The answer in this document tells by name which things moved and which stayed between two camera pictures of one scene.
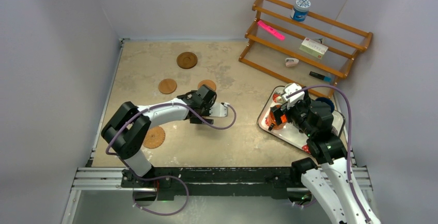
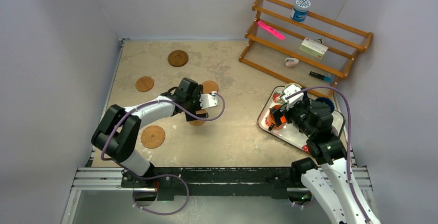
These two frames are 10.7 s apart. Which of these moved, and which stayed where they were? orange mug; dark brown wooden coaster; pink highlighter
Moved: dark brown wooden coaster
Stayed: orange mug; pink highlighter
